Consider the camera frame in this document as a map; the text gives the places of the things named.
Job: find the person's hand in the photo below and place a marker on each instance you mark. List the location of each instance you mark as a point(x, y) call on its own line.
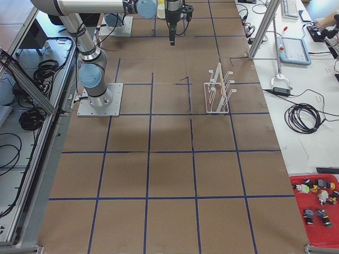
point(327, 21)

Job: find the black power adapter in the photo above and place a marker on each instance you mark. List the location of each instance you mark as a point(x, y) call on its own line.
point(281, 91)

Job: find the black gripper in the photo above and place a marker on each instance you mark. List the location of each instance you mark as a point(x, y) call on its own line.
point(171, 16)

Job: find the white wire cup rack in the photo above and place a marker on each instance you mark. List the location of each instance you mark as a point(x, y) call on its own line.
point(217, 92)

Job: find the red parts tray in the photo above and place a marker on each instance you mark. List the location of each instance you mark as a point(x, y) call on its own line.
point(317, 199)

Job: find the aluminium frame post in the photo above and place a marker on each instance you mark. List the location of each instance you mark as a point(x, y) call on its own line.
point(265, 23)

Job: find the long reach grabber tool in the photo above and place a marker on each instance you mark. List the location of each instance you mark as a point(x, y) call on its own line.
point(279, 77)

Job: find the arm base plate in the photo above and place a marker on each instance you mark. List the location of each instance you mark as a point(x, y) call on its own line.
point(107, 105)
point(122, 30)

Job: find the blue teach pendant tablet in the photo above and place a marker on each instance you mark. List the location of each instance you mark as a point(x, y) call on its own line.
point(293, 51)

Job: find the white keyboard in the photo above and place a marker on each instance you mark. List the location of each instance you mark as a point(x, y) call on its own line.
point(289, 9)

